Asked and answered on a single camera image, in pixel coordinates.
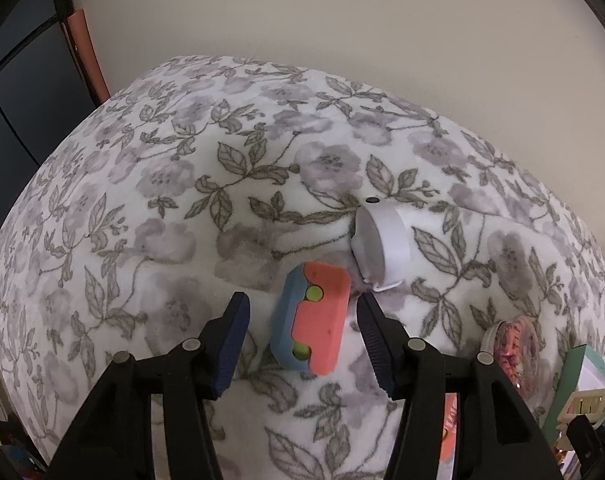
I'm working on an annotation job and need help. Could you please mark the floral blanket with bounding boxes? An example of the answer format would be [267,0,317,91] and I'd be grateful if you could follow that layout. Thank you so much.
[0,56,605,479]

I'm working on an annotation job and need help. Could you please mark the clear jar of hair ties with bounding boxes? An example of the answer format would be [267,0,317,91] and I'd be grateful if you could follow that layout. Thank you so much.
[481,316,540,400]

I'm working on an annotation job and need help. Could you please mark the white round strap device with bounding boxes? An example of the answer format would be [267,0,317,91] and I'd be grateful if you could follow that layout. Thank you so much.
[351,197,411,292]

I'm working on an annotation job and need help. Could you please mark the blue orange toy case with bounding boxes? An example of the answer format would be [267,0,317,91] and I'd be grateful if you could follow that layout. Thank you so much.
[270,261,351,376]

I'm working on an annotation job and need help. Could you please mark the teal rimmed white tray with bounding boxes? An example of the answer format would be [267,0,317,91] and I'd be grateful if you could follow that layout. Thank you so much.
[542,344,605,452]

